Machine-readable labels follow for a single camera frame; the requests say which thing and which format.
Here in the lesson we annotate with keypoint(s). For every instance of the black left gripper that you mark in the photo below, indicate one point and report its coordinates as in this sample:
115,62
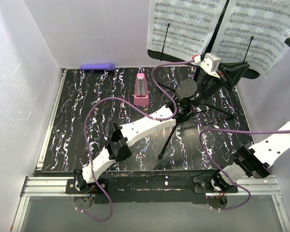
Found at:
231,74

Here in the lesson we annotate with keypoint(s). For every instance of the white sheet music page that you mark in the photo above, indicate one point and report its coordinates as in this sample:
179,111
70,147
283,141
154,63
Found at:
182,28
254,31

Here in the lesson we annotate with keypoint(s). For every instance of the black folding music stand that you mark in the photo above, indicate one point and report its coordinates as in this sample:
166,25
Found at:
196,59

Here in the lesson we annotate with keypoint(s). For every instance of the pink metronome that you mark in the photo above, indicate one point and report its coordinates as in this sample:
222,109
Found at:
141,95

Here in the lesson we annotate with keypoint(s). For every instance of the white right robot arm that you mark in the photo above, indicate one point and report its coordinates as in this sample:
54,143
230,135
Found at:
252,160

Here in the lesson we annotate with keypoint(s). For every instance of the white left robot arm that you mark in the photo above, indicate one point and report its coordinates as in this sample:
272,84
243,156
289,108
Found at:
121,138

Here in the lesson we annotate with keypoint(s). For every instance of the purple cylindrical case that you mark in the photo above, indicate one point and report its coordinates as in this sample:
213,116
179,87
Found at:
101,66

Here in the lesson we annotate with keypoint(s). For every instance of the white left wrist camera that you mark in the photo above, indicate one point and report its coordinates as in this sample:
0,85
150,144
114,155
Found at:
210,64

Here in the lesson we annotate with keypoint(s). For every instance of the aluminium front rail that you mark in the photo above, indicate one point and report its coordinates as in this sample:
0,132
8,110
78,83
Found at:
56,186

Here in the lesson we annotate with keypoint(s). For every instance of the aluminium rail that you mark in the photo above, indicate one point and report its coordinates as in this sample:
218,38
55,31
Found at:
56,186
42,154

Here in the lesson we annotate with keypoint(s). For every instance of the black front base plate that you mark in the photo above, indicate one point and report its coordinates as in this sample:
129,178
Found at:
157,186

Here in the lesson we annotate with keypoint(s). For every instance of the aluminium left side rail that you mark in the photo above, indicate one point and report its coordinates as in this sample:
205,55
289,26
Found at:
42,154

